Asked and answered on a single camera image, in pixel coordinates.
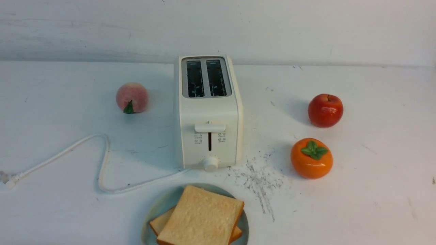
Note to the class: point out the toast slice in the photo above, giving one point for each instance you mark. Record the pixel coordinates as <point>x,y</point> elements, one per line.
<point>158,224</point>
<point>201,217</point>

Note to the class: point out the white toaster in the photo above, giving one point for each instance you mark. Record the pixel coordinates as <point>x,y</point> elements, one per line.
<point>208,112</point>

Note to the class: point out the pink peach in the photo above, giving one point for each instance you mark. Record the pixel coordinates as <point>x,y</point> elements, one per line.
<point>132,98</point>

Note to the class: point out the light green plate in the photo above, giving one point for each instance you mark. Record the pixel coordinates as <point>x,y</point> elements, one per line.
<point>170,198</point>

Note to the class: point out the orange persimmon with leaf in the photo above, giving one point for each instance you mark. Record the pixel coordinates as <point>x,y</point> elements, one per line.
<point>311,158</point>

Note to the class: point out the red apple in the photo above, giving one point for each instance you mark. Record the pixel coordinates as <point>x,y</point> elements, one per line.
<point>325,110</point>

